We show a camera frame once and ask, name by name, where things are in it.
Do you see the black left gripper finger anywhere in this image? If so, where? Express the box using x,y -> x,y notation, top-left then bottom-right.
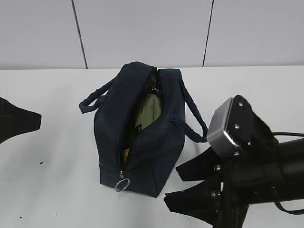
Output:
0,97 -> 42,143

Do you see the green lid glass lunch box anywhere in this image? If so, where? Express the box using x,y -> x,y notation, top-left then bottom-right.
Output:
134,93 -> 162,132

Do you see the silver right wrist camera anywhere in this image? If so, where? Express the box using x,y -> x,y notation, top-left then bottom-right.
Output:
207,95 -> 254,159

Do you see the navy blue fabric lunch bag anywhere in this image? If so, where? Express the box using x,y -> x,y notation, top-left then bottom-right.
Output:
79,62 -> 208,198

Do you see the silver zipper pull ring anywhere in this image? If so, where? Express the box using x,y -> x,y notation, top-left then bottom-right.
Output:
114,169 -> 130,192

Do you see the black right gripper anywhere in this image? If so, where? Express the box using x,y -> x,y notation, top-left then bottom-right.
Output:
163,133 -> 285,228

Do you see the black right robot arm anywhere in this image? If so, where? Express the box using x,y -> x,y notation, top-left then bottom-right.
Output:
164,134 -> 304,228

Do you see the yellow pear-shaped squash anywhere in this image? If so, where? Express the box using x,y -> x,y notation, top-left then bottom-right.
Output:
123,148 -> 130,164

